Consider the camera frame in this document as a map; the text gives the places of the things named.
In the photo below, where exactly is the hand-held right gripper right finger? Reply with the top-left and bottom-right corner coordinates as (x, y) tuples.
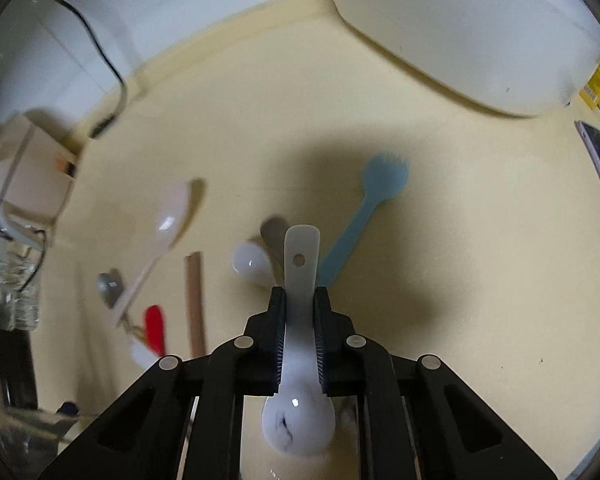
(314, 286), (558, 480)

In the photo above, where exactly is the cream electric kettle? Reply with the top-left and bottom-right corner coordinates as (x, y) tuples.
(0, 110), (81, 223)

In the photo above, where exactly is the white utensil handle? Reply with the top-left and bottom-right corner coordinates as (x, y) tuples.
(127, 335), (153, 367)

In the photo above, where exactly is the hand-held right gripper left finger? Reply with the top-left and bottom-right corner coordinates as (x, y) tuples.
(37, 286), (287, 480)

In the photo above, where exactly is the blue plastic spork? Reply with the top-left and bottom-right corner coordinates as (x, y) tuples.
(318, 154), (411, 286)

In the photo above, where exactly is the cut glass cup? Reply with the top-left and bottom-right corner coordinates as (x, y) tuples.
(0, 255), (43, 331)

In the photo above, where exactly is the small white spoon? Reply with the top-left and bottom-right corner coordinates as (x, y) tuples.
(231, 242), (281, 288)

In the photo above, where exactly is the red handled utensil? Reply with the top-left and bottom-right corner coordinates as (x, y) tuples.
(145, 305), (167, 358)

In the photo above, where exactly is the white ceramic soup spoon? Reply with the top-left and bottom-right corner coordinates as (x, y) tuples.
(261, 225), (337, 457)

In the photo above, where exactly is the metal spoon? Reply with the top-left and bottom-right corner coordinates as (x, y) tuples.
(97, 269), (128, 311)

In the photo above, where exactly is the white plastic tub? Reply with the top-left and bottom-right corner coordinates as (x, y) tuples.
(319, 0), (600, 118)

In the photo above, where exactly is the black power cable with plug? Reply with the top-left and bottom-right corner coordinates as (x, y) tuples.
(42, 0), (128, 140)

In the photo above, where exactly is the wooden handled grey spatula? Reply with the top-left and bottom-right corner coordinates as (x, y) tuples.
(184, 252), (208, 358)

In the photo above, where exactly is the translucent plastic spoon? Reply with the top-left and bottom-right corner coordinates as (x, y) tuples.
(111, 180), (192, 326)

